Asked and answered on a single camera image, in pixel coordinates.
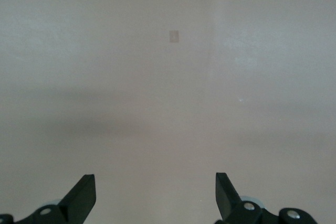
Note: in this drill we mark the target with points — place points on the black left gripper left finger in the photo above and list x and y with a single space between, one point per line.
78 200

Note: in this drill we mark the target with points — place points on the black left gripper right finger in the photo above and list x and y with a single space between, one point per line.
228 205

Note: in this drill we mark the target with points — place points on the small brown tape square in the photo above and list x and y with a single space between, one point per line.
173 36

